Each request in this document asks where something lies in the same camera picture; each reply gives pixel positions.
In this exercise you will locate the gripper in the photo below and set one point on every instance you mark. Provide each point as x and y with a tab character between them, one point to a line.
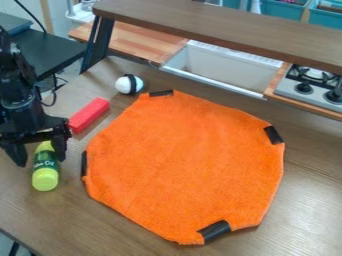
31	128

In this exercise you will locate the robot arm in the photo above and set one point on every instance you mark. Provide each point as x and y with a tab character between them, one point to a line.
13	76

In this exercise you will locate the yellow green toy bottle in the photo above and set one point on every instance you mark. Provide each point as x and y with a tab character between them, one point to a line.
45	171

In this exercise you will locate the orange cloth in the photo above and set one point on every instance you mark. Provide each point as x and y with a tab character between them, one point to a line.
185	163

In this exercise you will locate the red block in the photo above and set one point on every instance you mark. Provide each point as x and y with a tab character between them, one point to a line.
88	114

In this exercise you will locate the white black toy ball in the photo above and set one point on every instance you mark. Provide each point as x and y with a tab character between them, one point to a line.
129	84

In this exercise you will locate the toy sink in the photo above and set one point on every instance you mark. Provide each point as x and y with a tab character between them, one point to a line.
222	66

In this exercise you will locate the wooden shelf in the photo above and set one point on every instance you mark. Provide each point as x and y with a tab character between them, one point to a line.
214	30

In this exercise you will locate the toy stove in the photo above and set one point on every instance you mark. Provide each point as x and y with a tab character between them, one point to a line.
311	88

